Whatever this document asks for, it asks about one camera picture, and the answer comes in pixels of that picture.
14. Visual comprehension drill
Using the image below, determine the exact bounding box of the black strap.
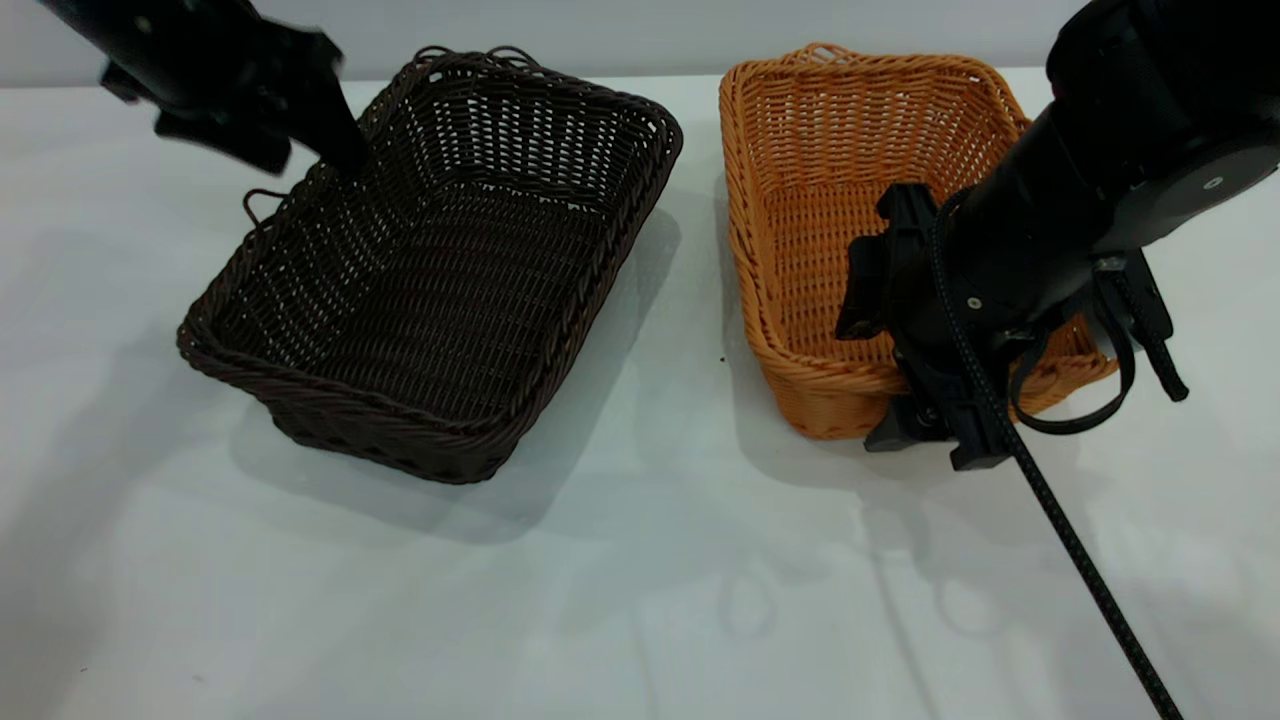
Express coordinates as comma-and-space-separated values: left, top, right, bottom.
1100, 252, 1191, 404

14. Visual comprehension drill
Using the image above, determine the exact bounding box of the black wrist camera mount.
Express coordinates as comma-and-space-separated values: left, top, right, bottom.
835, 183, 942, 342
153, 105, 294, 177

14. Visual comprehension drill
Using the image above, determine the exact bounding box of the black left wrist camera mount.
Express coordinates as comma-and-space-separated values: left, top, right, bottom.
153, 105, 294, 177

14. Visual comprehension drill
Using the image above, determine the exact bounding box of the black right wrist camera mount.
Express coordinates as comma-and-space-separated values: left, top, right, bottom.
835, 183, 942, 342

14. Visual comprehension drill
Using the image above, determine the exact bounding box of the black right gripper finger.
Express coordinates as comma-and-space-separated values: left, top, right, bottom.
948, 425, 1013, 472
864, 396, 947, 454

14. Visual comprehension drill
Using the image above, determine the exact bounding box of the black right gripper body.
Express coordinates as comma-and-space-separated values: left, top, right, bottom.
890, 335, 1013, 441

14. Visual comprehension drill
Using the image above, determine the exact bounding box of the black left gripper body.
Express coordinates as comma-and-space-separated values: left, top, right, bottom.
100, 18, 347, 131

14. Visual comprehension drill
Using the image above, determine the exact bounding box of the black cable loop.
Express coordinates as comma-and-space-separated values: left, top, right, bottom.
1008, 285, 1139, 437

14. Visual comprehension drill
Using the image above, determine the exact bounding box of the black woven wicker basket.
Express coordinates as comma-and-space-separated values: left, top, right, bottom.
177, 45, 685, 486

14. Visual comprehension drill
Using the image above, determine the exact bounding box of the orange woven wicker basket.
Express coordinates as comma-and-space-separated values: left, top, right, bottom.
718, 42, 1119, 442

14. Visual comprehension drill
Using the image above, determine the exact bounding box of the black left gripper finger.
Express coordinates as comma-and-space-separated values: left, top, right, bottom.
296, 62, 370, 182

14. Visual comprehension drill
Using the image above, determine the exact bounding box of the black braided cable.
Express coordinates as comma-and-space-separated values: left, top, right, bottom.
925, 190, 1187, 720

